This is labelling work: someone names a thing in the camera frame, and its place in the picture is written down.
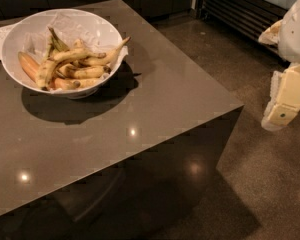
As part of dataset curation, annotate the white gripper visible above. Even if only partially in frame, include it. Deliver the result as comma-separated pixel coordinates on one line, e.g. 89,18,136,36
258,0,300,131

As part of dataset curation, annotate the spotted yellow banana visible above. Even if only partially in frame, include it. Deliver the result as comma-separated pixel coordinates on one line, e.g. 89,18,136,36
35,48,93,89

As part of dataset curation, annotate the long banana pointing right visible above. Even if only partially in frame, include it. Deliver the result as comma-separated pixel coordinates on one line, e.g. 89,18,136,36
79,37,130,66

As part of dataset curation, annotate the spotted banana in middle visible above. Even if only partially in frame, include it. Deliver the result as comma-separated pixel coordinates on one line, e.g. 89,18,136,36
57,64,111,79

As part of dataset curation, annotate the banana at bowl bottom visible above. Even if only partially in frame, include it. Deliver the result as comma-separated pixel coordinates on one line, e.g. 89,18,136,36
50,78,101,90

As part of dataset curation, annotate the orange banana at left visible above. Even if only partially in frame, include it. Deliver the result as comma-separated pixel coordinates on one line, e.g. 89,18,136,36
18,52,39,81

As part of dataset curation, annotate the black slatted appliance grille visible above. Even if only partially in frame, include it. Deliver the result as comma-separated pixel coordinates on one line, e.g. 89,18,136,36
199,0,297,40

